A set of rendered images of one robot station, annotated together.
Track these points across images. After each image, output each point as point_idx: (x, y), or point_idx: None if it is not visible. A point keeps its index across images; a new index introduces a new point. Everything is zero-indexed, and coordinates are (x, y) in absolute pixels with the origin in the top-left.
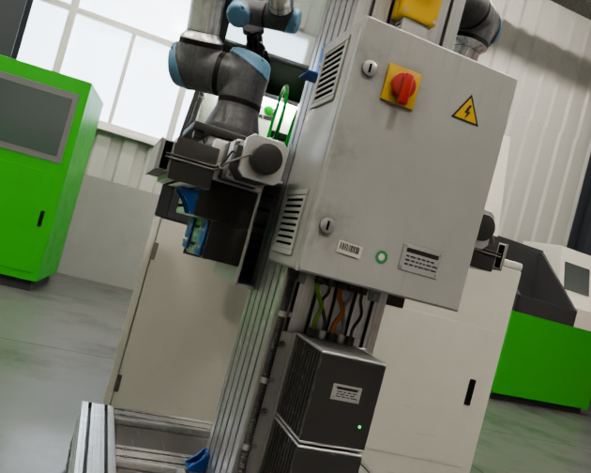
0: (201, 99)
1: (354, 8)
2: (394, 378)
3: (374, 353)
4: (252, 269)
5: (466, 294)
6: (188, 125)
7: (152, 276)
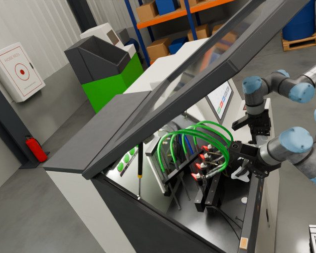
0: (142, 199)
1: None
2: (273, 182)
3: (271, 185)
4: None
5: (270, 129)
6: (184, 230)
7: None
